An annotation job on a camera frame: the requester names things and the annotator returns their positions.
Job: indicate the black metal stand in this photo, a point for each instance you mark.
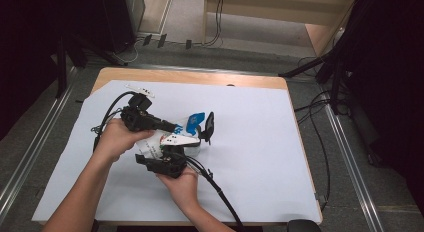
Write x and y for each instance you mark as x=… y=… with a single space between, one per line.
x=61 y=75

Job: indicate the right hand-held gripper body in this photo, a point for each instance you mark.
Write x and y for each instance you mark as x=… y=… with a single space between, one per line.
x=170 y=165

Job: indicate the blue white milk pouch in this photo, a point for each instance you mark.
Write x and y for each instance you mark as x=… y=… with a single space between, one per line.
x=195 y=122

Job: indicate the white table mat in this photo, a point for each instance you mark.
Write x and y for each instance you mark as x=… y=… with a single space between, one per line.
x=253 y=178

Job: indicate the small black floor block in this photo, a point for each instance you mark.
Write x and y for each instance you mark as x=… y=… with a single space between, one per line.
x=162 y=40
x=147 y=39
x=188 y=44

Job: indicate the wooden shelf unit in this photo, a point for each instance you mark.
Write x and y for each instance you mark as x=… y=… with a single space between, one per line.
x=260 y=7

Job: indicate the black tripod stand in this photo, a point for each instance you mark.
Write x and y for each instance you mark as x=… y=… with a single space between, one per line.
x=336 y=88

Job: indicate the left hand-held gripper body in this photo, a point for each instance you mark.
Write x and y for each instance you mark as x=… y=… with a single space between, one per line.
x=136 y=120

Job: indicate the black curtain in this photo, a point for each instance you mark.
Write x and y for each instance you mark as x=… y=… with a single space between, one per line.
x=393 y=75
x=26 y=42

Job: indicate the person's right hand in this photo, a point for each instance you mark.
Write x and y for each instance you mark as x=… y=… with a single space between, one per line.
x=183 y=188

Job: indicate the person's left hand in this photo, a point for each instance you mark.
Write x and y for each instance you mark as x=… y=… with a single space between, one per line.
x=113 y=140

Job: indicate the metal floor rail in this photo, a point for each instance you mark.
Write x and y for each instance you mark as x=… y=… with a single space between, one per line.
x=31 y=153
x=358 y=178

